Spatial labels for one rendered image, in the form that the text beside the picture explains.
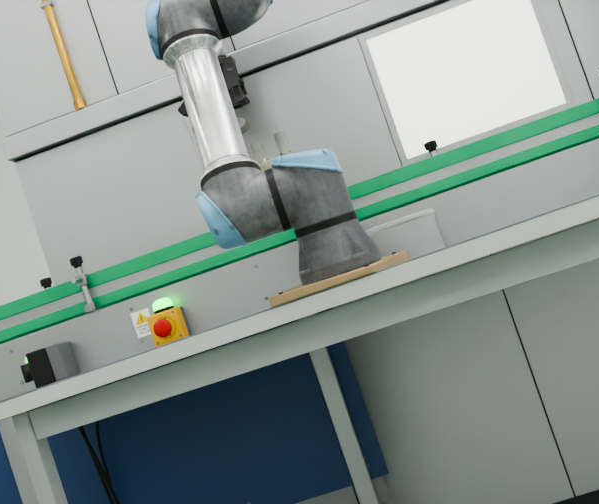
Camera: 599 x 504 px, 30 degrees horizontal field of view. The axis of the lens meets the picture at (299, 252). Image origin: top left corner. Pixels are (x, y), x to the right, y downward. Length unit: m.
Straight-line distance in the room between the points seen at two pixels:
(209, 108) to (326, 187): 0.28
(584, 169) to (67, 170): 1.28
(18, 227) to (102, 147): 3.29
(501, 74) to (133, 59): 0.92
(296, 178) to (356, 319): 0.27
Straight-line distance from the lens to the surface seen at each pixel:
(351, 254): 1.99
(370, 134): 2.76
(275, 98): 2.80
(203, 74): 2.14
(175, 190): 2.86
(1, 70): 3.05
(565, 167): 2.57
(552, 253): 1.89
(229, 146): 2.06
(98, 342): 2.60
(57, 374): 2.55
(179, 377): 2.15
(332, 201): 1.99
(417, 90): 2.77
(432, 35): 2.79
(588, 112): 2.60
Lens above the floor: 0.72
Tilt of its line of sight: 3 degrees up
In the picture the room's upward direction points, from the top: 19 degrees counter-clockwise
